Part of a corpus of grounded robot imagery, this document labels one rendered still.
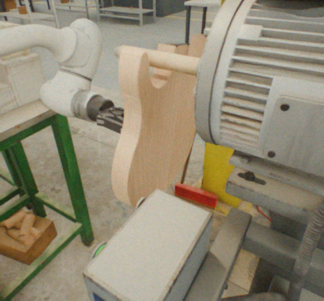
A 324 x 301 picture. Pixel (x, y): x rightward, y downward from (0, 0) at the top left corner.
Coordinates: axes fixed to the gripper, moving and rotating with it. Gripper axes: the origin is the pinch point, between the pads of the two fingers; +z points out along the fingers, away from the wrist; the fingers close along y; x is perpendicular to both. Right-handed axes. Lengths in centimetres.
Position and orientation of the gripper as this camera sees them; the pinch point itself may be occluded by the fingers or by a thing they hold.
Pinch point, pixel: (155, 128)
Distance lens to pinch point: 69.7
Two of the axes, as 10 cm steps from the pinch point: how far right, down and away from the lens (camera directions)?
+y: -5.1, 3.3, -7.9
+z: 8.5, 3.0, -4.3
